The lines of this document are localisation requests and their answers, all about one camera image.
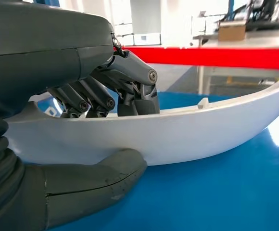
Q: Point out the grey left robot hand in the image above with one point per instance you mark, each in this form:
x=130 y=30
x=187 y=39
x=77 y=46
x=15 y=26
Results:
x=33 y=32

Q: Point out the red barrier belt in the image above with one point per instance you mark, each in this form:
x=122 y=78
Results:
x=214 y=57

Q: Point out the brown cardboard box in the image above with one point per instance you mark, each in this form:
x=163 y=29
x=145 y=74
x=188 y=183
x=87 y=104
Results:
x=231 y=32

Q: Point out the pale background table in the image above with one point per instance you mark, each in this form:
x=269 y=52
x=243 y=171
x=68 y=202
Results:
x=261 y=39

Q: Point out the black equipment pile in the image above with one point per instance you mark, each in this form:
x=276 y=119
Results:
x=261 y=12

